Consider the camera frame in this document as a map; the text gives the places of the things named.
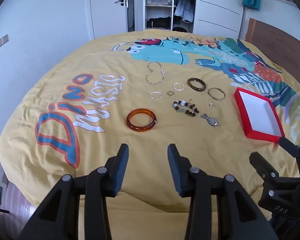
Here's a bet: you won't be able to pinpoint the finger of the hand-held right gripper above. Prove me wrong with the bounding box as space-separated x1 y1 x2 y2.
249 151 278 181
279 137 300 165

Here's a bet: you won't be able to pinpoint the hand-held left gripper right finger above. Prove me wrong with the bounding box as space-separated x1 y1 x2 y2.
167 143 278 240

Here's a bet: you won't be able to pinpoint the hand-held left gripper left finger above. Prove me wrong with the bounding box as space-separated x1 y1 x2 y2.
17 143 129 240

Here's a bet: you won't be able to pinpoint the amber bangle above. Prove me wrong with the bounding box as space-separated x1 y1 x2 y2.
126 108 157 132

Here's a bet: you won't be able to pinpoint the red box with white inside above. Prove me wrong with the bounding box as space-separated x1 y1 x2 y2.
234 88 286 144

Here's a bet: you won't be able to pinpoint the silver wristwatch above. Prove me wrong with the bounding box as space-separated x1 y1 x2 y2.
201 114 220 127

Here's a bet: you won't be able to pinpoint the beaded bracelet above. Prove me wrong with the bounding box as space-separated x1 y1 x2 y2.
172 99 200 117

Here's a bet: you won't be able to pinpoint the thin metal bangle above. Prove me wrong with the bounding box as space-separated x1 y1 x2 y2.
207 87 226 101

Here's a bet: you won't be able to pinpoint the dark brown bangle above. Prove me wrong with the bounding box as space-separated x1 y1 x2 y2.
187 78 206 92

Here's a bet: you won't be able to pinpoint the wooden headboard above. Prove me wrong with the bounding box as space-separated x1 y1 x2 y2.
245 18 300 64

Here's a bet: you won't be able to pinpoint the yellow dinosaur printed blanket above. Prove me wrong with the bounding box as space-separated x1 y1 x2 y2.
0 29 300 240

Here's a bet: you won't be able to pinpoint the folded dark clothes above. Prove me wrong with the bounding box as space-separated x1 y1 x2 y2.
147 17 172 29

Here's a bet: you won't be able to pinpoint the white door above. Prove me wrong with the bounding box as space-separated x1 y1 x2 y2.
89 0 129 39

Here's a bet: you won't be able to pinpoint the white wardrobe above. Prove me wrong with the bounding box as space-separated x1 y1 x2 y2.
142 0 244 40

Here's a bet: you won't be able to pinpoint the hanging clothes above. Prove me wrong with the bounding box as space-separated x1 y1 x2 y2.
174 0 197 23

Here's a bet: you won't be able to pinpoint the folded beige clothes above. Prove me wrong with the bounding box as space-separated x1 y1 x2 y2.
145 0 170 6

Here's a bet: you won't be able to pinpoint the silver chain necklace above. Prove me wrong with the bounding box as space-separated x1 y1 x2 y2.
145 62 166 85

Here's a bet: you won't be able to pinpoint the wall switch panel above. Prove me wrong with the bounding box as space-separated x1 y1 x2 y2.
0 34 9 50

